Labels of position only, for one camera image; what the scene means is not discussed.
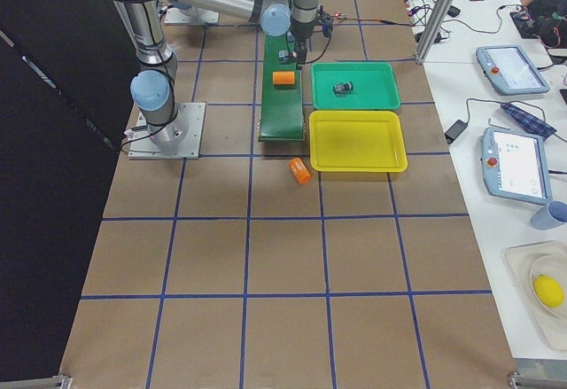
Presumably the aluminium frame post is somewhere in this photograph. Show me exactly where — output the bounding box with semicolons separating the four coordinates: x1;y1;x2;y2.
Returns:
415;0;453;64

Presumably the near teach pendant tablet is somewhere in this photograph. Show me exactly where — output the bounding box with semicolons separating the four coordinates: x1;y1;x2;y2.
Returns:
481;127;553;206

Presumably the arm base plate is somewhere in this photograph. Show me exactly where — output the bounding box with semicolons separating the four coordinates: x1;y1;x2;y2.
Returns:
124;102;206;159
164;6;219;26

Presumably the green push button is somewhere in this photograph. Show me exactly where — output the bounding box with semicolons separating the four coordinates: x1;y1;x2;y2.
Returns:
332;82;353;96

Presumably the blue cup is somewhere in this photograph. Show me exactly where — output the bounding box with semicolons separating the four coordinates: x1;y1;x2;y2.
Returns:
531;200;566;230

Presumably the far teach pendant tablet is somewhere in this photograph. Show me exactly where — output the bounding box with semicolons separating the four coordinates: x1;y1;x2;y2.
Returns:
475;45;550;96

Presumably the orange cylinder marked 4680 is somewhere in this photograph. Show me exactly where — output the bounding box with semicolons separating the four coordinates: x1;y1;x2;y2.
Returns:
289;157;312;184

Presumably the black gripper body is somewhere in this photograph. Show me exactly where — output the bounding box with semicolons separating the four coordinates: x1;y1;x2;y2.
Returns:
290;19;316;43

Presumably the yellow lemon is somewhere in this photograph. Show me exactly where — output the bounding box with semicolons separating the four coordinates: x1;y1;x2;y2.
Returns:
532;275;564;308

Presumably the teach pendant tablet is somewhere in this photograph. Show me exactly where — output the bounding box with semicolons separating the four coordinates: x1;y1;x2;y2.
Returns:
481;127;553;206
475;45;550;96

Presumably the blue checkered cloth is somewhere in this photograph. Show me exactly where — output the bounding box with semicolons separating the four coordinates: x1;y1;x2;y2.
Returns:
501;103;557;141

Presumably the black power adapter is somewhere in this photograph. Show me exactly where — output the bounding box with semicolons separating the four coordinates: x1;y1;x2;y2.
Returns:
444;120;468;145

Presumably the yellow push button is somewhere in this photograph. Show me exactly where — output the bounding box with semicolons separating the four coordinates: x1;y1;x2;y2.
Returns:
278;50;297;64

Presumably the green plastic tray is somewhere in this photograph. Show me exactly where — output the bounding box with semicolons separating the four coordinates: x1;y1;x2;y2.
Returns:
311;61;400;111

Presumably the plain orange cylinder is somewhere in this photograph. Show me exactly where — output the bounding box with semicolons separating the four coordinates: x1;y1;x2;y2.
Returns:
272;71;296;86

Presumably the green conveyor belt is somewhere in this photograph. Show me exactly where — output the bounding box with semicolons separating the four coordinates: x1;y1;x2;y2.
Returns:
258;35;305;142

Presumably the yellow plastic tray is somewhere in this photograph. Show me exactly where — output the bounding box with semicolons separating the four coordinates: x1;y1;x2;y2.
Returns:
309;110;408;173

